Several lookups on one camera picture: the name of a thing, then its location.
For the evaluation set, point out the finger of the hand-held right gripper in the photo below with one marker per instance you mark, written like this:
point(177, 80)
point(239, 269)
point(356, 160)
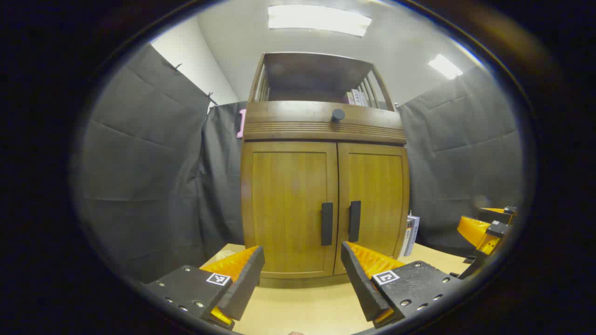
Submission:
point(498, 229)
point(511, 210)

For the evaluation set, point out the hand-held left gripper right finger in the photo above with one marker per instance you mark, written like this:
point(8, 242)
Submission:
point(358, 284)

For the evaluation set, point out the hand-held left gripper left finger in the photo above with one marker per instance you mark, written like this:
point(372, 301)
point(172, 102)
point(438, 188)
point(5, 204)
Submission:
point(247, 279)

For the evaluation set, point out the wooden cabinet door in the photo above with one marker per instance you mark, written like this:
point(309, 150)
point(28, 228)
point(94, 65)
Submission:
point(284, 209)
point(377, 195)

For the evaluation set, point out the wooden double-door shoe cabinet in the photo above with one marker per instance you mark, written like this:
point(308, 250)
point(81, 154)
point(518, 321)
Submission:
point(321, 74)

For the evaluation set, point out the wooden cabinet drawer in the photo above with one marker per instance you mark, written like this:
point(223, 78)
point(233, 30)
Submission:
point(288, 118)

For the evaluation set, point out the black and white book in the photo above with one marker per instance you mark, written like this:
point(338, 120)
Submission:
point(405, 239)

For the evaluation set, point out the black backdrop cloth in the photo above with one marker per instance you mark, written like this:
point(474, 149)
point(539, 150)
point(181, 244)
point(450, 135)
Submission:
point(465, 153)
point(144, 177)

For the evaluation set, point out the blue-grey book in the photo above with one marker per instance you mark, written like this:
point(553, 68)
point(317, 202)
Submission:
point(413, 235)

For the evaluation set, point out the small ceiling light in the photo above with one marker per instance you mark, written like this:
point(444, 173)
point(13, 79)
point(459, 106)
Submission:
point(445, 66)

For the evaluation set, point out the black round drawer knob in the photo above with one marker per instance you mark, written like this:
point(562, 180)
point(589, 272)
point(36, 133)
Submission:
point(338, 115)

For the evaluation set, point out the black cloth clip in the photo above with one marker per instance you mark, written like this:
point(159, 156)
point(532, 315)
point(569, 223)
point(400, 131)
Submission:
point(211, 97)
point(177, 67)

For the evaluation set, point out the large rectangular ceiling light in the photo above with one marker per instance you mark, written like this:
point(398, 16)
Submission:
point(319, 19)

